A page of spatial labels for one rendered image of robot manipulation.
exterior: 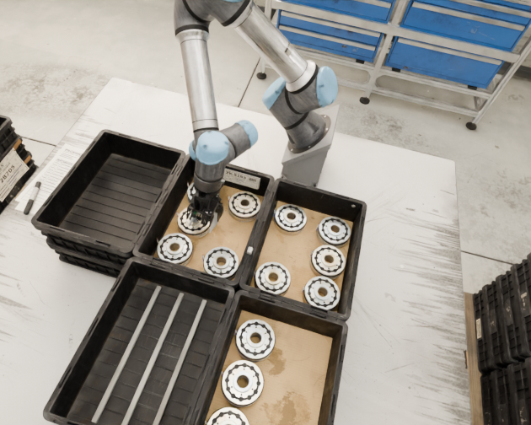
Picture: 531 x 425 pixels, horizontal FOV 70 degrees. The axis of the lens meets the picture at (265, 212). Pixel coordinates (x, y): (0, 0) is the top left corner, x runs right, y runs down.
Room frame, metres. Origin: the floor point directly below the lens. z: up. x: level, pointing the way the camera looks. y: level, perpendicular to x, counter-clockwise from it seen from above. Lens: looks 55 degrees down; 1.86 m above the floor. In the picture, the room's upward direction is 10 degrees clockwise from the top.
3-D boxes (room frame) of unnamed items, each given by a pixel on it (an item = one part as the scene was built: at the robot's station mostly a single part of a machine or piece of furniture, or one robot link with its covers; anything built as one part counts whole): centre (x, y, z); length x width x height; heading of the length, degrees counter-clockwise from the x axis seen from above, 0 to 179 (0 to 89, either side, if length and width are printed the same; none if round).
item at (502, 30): (2.46, -1.01, 0.60); 0.72 x 0.03 x 0.56; 84
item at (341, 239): (0.67, -0.23, 0.86); 0.10 x 0.10 x 0.01
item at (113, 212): (0.66, 0.46, 0.87); 0.40 x 0.30 x 0.11; 172
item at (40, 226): (0.66, 0.46, 0.92); 0.40 x 0.30 x 0.02; 172
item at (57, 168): (0.80, 0.75, 0.70); 0.33 x 0.23 x 0.01; 174
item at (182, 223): (0.62, 0.21, 0.86); 0.10 x 0.10 x 0.01
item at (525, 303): (0.71, -1.23, 0.37); 0.40 x 0.30 x 0.45; 174
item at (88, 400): (0.22, 0.22, 0.87); 0.40 x 0.30 x 0.11; 172
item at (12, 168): (0.98, 1.20, 0.41); 0.31 x 0.02 x 0.16; 174
